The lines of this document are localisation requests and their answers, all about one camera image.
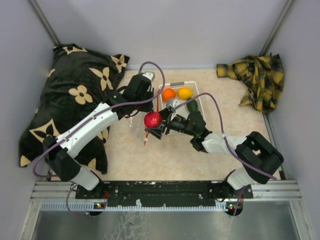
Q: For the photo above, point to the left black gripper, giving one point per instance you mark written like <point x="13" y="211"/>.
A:
<point x="149" y="107"/>

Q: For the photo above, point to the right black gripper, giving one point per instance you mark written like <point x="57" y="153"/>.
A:
<point x="166" y="114"/>

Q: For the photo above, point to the red apple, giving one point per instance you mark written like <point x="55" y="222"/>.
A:
<point x="152" y="119"/>

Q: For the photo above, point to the clear zip top bag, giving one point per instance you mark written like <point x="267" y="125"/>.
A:
<point x="130" y="121"/>

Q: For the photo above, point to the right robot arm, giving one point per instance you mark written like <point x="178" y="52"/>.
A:
<point x="258" y="157"/>

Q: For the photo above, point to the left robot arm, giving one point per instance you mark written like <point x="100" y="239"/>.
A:
<point x="60" y="152"/>

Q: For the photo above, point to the orange fruit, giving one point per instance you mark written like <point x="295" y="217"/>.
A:
<point x="168" y="94"/>

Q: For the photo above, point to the dark green avocado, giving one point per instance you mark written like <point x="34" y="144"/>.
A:
<point x="192" y="106"/>

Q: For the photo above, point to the yellow lemon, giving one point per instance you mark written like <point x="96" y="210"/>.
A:
<point x="184" y="93"/>

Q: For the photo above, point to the white plastic basket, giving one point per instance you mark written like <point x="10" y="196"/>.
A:
<point x="183" y="111"/>

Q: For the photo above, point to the black floral pillow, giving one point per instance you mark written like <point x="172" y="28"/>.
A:
<point x="79" y="80"/>

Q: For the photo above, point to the yellow plaid cloth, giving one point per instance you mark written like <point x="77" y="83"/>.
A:
<point x="263" y="76"/>

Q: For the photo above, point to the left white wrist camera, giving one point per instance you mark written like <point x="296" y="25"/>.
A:
<point x="149" y="75"/>

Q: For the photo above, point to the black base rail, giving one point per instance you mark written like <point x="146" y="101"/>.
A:
<point x="163" y="193"/>

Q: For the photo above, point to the aluminium frame bar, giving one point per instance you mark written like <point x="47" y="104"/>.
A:
<point x="60" y="196"/>

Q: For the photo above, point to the left corner post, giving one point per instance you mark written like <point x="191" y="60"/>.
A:
<point x="44" y="21"/>

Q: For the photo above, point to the corner post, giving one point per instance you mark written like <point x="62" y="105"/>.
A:
<point x="44" y="21"/>
<point x="277" y="26"/>

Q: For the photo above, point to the right corner post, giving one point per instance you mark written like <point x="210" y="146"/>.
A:
<point x="277" y="26"/>

